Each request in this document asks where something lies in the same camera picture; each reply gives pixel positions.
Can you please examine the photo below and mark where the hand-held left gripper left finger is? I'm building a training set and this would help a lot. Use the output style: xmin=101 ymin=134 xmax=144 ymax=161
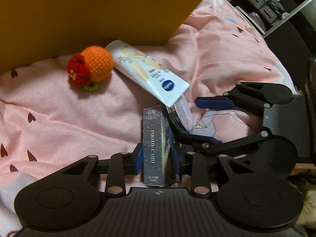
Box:
xmin=59 ymin=143 xmax=145 ymax=196

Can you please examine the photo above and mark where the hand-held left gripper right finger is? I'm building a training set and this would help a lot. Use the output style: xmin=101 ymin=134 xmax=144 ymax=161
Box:
xmin=171 ymin=143 xmax=250 ymax=197

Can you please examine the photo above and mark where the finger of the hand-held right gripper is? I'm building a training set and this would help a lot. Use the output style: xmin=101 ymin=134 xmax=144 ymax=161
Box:
xmin=195 ymin=80 xmax=295 ymax=119
xmin=176 ymin=128 xmax=271 ymax=156

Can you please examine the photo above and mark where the silver photo card box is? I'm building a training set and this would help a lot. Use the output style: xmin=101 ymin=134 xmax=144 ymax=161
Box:
xmin=142 ymin=105 xmax=176 ymax=187

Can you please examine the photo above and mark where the round glitter disc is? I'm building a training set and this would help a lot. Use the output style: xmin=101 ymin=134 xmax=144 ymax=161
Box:
xmin=166 ymin=96 xmax=194 ymax=133

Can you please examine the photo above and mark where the orange cardboard box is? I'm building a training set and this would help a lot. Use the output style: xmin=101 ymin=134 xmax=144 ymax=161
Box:
xmin=0 ymin=0 xmax=204 ymax=74

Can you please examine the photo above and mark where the tan furry object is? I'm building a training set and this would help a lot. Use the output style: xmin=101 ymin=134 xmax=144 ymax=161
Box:
xmin=294 ymin=188 xmax=316 ymax=226

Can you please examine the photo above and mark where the floral hand cream tube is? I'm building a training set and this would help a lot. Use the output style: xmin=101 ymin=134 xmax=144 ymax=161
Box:
xmin=105 ymin=39 xmax=190 ymax=107

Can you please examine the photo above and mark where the pink printed blanket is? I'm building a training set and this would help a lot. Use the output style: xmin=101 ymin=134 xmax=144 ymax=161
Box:
xmin=0 ymin=0 xmax=305 ymax=230

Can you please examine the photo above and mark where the white storage box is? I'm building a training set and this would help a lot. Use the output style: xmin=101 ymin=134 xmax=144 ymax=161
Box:
xmin=234 ymin=5 xmax=266 ymax=34

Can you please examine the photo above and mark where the dark shelving unit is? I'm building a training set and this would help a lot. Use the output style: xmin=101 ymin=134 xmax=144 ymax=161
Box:
xmin=227 ymin=0 xmax=316 ymax=63

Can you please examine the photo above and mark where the orange crochet ball red flower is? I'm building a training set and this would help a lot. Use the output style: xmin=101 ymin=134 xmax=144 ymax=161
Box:
xmin=67 ymin=45 xmax=114 ymax=92

